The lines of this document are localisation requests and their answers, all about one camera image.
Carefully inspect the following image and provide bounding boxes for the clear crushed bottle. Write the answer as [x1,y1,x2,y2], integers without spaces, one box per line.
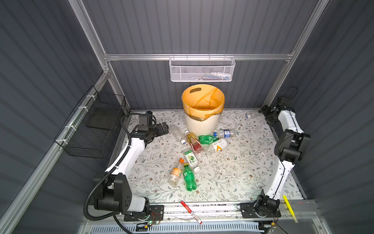
[169,125,187,146]

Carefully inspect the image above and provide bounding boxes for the orange label bottle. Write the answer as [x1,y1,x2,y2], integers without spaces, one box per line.
[168,159,185,185]

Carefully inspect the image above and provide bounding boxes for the large green soda bottle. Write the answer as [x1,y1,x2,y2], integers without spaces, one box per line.
[183,163,197,191]

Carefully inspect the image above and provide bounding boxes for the white yellow logo bottle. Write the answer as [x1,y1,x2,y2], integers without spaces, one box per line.
[205,138,228,155]

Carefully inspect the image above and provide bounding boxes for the white label clear bottle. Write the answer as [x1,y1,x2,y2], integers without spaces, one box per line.
[245,110,263,120]

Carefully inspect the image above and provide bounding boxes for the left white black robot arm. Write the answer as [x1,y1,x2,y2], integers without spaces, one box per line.
[83,111,169,221]

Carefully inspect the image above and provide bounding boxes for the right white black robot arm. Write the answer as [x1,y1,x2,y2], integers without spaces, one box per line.
[254,104,311,217]

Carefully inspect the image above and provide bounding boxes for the cream ribbed waste bin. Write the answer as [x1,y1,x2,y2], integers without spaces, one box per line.
[185,114,221,136]

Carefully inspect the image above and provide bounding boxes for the orange plastic bin liner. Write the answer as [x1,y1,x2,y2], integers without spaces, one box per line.
[181,84,225,121]

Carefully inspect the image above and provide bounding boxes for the red yellow tea bottle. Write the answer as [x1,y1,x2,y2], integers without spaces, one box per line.
[185,130,203,153]

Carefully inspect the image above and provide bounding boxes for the green lime label bottle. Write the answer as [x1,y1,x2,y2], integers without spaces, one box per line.
[183,150,198,168]

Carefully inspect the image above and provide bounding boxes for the crushed green bottle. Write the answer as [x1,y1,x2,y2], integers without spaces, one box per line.
[198,135,219,145]

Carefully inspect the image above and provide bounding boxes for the blue label water bottle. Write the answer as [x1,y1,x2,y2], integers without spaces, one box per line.
[213,129,237,138]

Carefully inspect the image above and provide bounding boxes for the floral table mat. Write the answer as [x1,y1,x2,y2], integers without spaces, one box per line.
[127,110,276,203]

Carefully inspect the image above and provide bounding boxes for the items in white basket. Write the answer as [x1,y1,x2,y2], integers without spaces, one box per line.
[188,72,231,81]

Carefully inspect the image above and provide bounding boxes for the yellow highlighter pen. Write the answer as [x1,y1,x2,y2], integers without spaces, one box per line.
[282,195,299,223]

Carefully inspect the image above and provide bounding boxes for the red marker pen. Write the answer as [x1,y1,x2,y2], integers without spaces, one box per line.
[180,201,203,225]

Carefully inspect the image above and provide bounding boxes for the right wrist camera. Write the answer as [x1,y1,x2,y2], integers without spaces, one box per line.
[276,97,290,108]

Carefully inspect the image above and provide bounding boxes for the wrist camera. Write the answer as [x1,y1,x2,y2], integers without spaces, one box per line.
[276,97,290,108]
[138,111,157,132]

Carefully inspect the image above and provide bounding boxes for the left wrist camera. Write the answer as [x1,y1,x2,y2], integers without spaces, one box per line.
[138,111,157,132]

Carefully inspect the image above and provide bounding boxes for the white wire mesh basket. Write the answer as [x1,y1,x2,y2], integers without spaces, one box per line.
[168,57,236,82]

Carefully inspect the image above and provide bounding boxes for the black wire mesh basket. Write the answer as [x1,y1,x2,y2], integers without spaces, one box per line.
[55,88,127,159]

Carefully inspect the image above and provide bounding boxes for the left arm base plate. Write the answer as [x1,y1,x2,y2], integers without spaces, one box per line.
[124,205,165,222]

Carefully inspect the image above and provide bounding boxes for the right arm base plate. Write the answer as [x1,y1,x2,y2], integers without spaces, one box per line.
[239,202,281,218]

